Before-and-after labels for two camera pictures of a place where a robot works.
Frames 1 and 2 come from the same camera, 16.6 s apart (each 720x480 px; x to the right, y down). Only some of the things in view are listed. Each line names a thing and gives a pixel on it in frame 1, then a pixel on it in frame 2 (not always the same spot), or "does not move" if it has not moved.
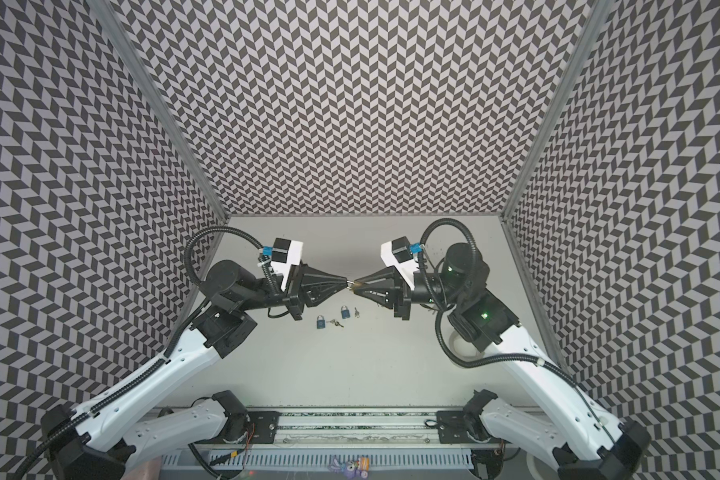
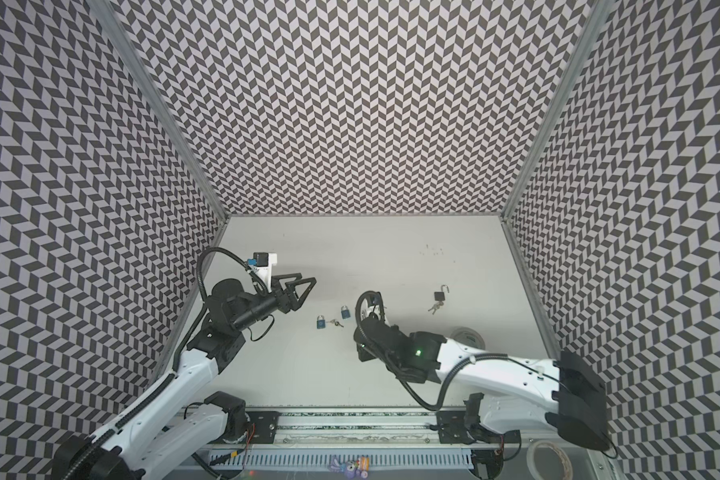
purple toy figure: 351,469 does not move
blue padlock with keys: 321,323 does not move
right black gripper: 402,294 → 367,327
